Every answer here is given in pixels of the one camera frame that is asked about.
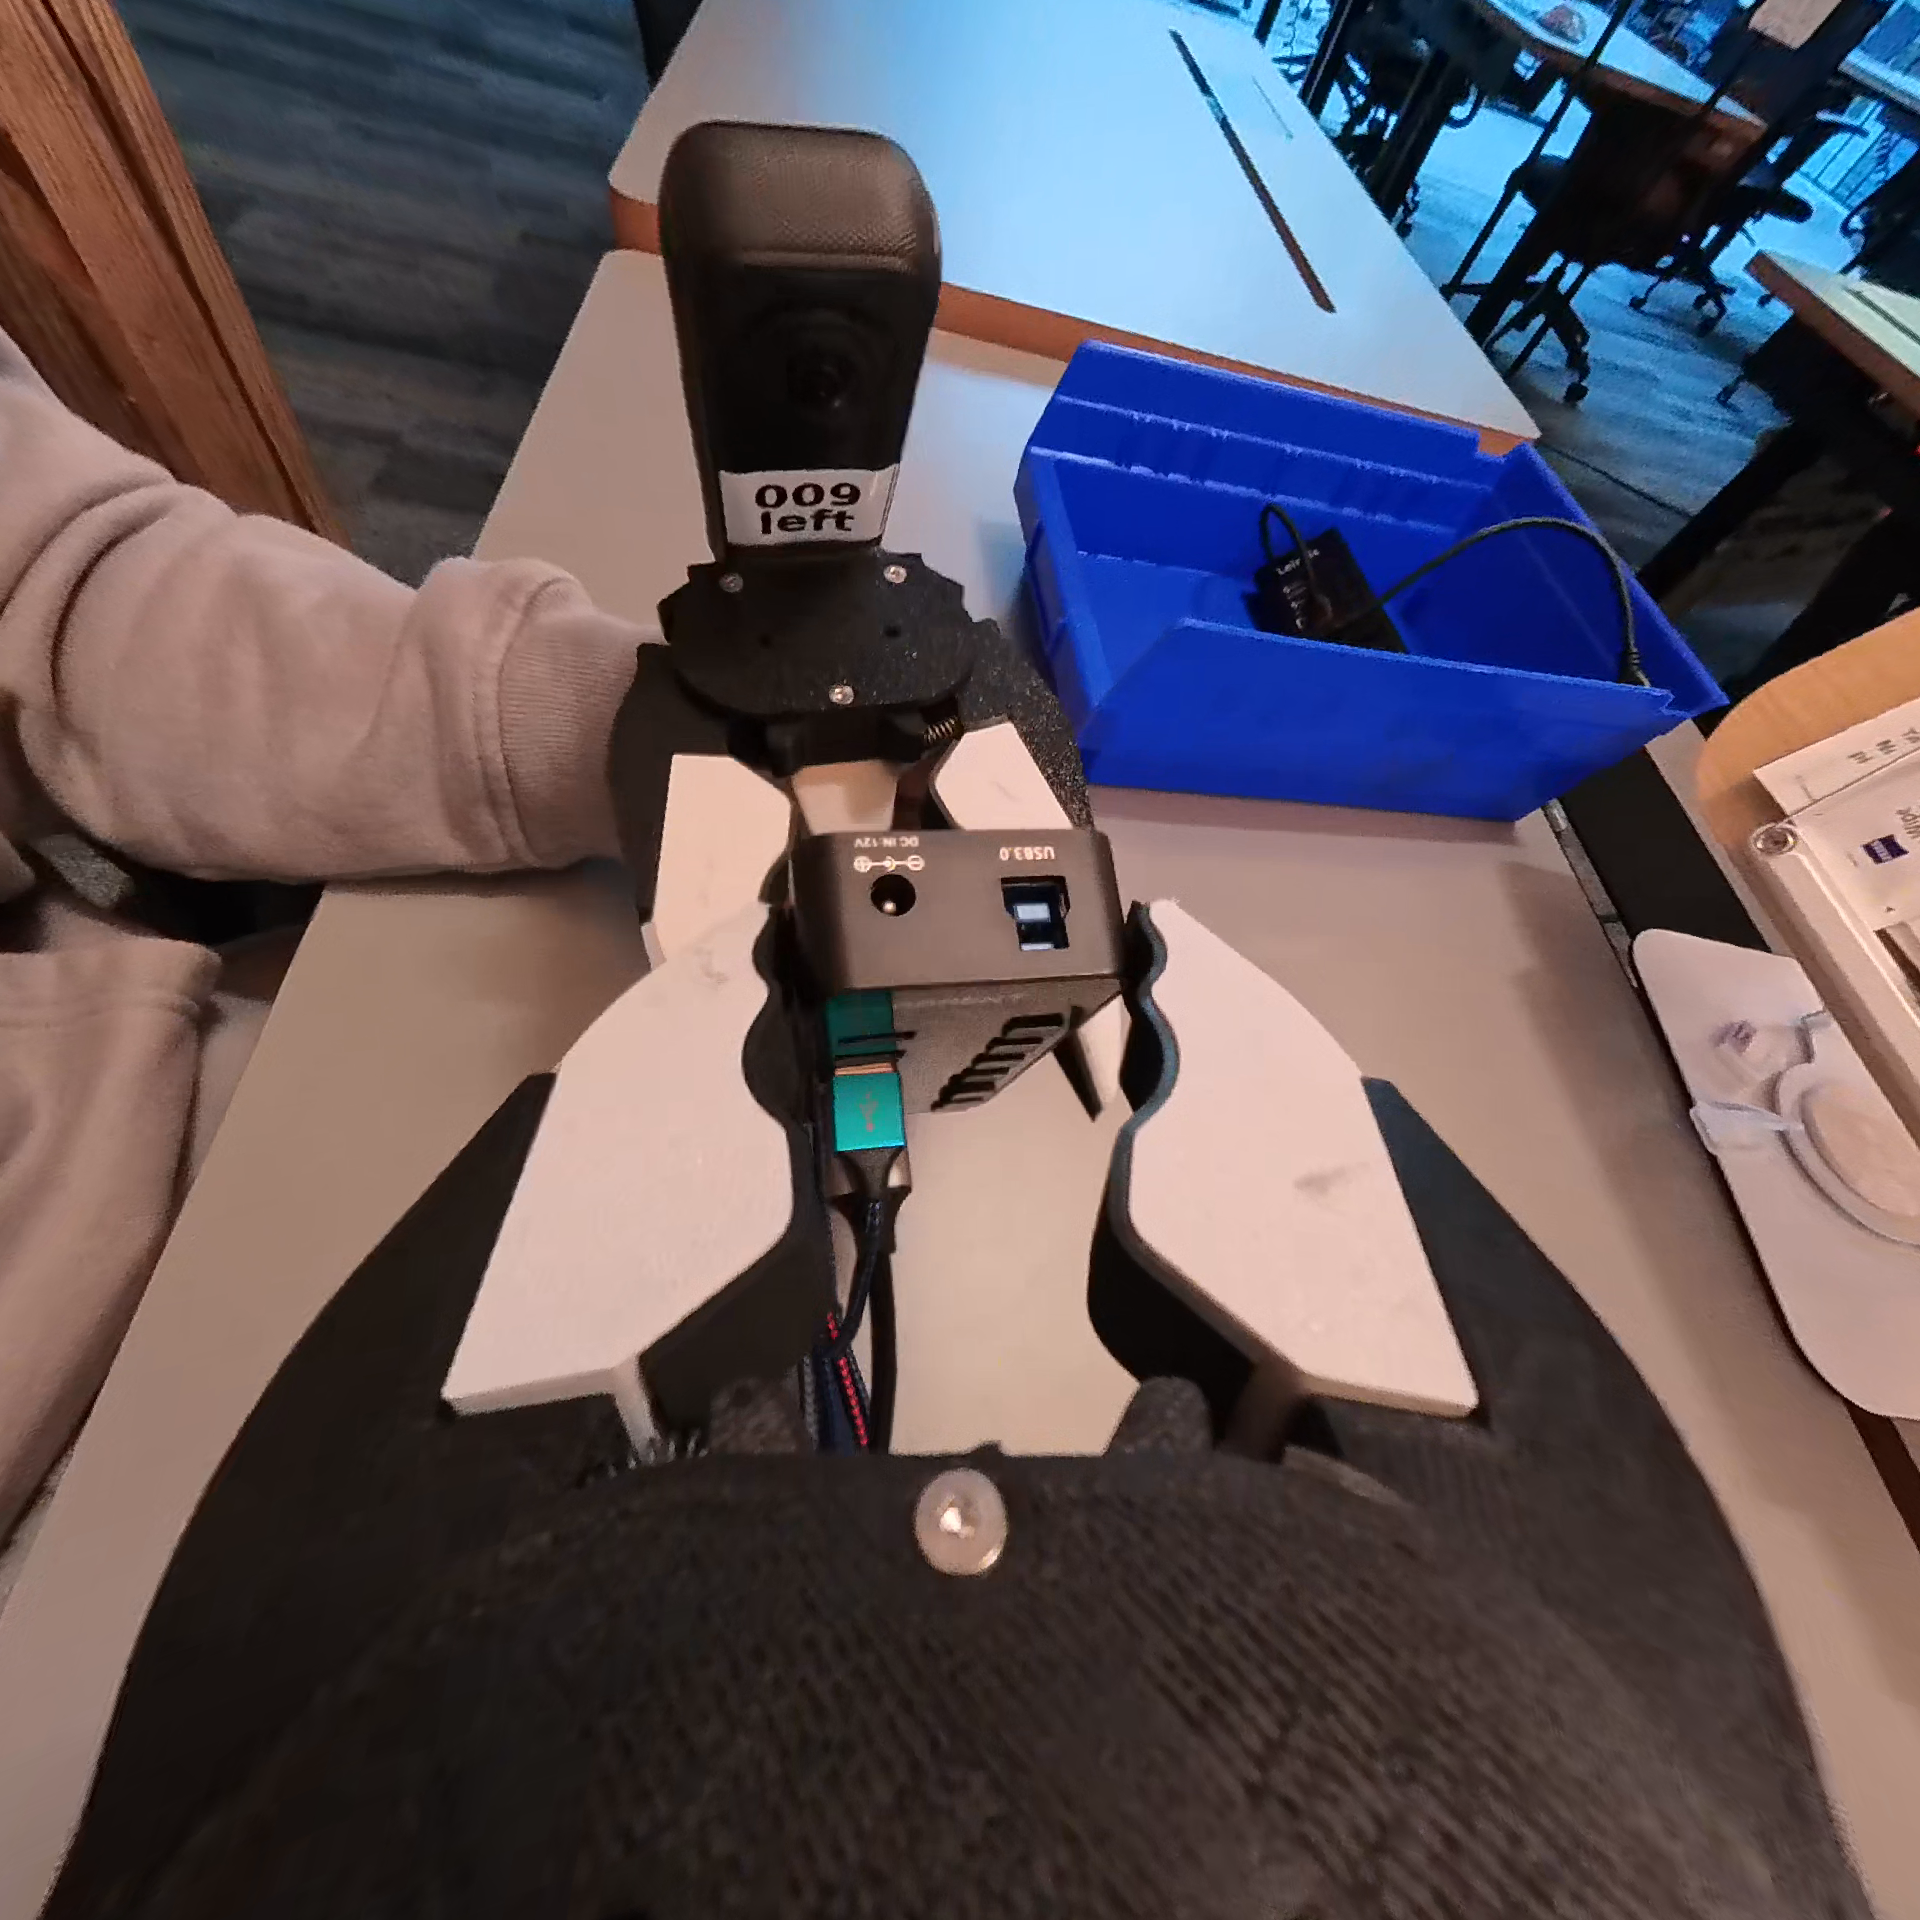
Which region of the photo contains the blue plastic bin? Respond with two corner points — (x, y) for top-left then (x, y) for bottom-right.
(1014, 339), (1730, 824)

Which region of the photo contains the person's left forearm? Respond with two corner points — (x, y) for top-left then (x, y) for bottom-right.
(0, 321), (663, 903)

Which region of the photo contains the light wooden table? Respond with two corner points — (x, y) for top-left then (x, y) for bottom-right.
(1747, 248), (1920, 440)

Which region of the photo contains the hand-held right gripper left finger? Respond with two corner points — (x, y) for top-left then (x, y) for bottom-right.
(444, 897), (841, 1427)

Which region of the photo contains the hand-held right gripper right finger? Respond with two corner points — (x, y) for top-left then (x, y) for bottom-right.
(1083, 897), (1483, 1427)

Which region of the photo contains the rounded wooden board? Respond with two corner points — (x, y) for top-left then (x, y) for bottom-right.
(1696, 615), (1920, 1503)

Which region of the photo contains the black adapter cable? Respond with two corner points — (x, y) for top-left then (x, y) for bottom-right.
(1257, 503), (1657, 692)

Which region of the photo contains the person's grey sweatshirt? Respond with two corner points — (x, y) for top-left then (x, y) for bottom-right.
(0, 840), (228, 1548)

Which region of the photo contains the white clip bar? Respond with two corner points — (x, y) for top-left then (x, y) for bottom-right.
(1740, 818), (1920, 1112)

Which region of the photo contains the black power adapter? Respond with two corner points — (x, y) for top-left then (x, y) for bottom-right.
(1245, 525), (1412, 655)

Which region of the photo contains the packaged white face mask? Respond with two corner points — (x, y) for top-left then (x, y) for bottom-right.
(1633, 927), (1920, 1419)

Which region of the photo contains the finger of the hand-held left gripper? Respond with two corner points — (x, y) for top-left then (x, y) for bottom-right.
(643, 751), (797, 965)
(927, 721), (1077, 830)

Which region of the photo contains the printed instruction sheet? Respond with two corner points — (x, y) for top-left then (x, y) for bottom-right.
(1756, 706), (1920, 963)

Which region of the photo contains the lens wipe packet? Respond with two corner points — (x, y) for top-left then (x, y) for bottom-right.
(1793, 795), (1920, 905)

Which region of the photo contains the black docking box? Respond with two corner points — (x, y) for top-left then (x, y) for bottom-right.
(787, 827), (1129, 1115)

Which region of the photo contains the wooden door frame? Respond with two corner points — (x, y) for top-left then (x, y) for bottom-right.
(0, 0), (349, 543)

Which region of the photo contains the teal plug braided cable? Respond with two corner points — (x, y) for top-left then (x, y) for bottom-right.
(802, 993), (921, 1460)

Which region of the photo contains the white desk with cable slot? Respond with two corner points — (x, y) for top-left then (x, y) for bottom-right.
(609, 0), (1544, 452)

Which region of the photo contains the black office chair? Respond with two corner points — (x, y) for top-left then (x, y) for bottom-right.
(1442, 141), (1615, 404)
(1628, 82), (1823, 329)

